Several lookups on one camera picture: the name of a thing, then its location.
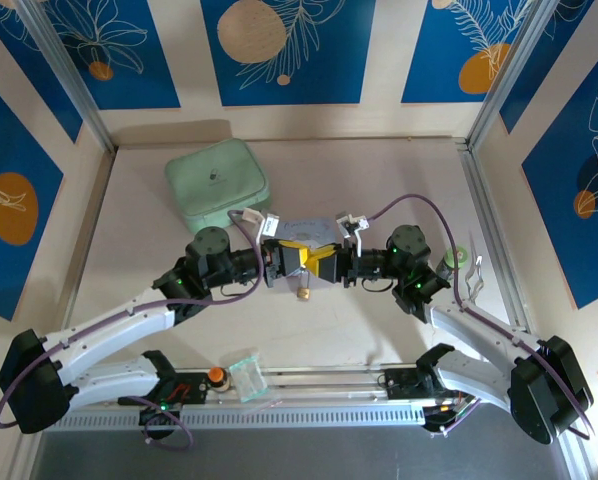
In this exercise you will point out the small brass padlock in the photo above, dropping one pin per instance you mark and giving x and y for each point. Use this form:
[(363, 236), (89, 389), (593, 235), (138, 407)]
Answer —
[(304, 294)]

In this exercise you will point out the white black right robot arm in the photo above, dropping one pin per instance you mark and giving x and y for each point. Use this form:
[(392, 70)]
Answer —
[(479, 330)]

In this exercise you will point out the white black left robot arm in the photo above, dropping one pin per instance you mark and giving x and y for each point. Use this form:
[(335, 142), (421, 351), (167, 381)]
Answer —
[(104, 325)]

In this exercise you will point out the green cylindrical container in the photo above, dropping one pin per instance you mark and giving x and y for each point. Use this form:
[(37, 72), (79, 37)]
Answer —
[(454, 260)]

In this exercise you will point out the mint green zip case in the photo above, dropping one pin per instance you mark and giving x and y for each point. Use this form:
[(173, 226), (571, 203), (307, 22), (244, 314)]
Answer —
[(214, 180)]

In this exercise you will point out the clear plastic wrapper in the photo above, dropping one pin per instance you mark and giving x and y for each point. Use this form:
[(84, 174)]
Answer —
[(474, 285)]

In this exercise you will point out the small clear plastic bag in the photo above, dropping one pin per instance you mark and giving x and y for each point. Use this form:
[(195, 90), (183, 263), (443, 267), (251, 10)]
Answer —
[(248, 380)]

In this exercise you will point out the orange button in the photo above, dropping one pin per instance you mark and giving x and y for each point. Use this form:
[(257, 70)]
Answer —
[(216, 375)]

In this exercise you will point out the aluminium table edge rail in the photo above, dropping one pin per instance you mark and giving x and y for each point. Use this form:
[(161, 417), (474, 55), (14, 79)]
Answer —
[(86, 240), (496, 240)]

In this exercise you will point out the aluminium mounting rail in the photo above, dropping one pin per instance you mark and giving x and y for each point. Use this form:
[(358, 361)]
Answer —
[(319, 382)]

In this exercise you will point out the aluminium frame post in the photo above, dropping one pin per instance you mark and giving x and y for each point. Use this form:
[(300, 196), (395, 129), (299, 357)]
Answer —
[(67, 75), (504, 75)]

